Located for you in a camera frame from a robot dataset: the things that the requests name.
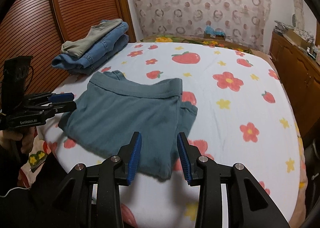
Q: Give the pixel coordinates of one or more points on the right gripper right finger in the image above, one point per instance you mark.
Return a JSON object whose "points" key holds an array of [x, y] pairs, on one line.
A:
{"points": [[248, 204]]}

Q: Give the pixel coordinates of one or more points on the olive green folded pants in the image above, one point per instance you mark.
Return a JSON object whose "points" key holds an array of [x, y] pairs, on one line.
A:
{"points": [[78, 48]]}

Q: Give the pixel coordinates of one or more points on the teal pants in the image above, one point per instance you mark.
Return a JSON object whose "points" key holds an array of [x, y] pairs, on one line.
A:
{"points": [[113, 108]]}

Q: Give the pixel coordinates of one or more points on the cardboard box with blue cloth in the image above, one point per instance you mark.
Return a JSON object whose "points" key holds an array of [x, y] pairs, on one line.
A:
{"points": [[210, 33]]}

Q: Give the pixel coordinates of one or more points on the wooden low cabinet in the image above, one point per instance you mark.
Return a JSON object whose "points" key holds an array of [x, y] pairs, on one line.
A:
{"points": [[299, 75]]}

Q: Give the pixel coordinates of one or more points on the patterned pink circle curtain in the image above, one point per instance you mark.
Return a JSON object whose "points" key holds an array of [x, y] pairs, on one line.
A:
{"points": [[242, 21]]}

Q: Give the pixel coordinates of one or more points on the cardboard box on cabinet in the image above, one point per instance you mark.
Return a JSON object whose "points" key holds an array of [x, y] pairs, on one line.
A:
{"points": [[296, 40]]}

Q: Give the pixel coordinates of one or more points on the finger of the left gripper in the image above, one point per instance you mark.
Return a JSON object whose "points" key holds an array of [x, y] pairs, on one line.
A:
{"points": [[61, 97], [62, 107]]}

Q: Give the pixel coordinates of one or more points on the wooden slatted wardrobe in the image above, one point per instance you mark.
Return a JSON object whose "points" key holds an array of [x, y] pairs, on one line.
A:
{"points": [[38, 28]]}

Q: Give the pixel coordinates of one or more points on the person left hand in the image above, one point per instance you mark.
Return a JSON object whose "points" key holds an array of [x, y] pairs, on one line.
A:
{"points": [[26, 138]]}

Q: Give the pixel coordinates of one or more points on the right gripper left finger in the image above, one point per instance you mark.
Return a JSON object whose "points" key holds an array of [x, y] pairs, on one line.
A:
{"points": [[89, 196]]}

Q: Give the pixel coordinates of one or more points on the blue denim folded jeans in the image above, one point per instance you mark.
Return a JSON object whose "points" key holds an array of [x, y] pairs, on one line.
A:
{"points": [[98, 54]]}

